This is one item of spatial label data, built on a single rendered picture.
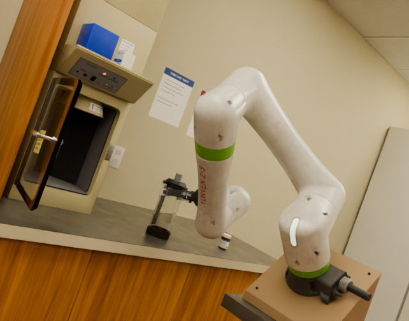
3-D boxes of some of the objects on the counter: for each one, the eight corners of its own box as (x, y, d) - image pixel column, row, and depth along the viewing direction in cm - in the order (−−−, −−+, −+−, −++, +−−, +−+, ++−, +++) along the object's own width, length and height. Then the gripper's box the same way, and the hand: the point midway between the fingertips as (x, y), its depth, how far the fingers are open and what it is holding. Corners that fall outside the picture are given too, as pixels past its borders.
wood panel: (-38, 165, 167) (81, -158, 168) (-30, 167, 169) (88, -152, 170) (-11, 201, 130) (142, -214, 131) (-1, 203, 132) (150, -205, 133)
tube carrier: (141, 226, 171) (158, 177, 171) (161, 230, 178) (178, 183, 178) (155, 235, 163) (173, 184, 163) (175, 239, 170) (193, 190, 170)
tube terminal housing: (-10, 179, 161) (58, -6, 162) (67, 196, 182) (127, 33, 183) (7, 198, 142) (84, -12, 143) (90, 214, 164) (157, 32, 164)
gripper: (227, 194, 163) (189, 190, 180) (188, 181, 149) (150, 179, 165) (223, 213, 162) (186, 207, 178) (183, 202, 148) (146, 197, 164)
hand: (172, 194), depth 170 cm, fingers closed on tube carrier, 9 cm apart
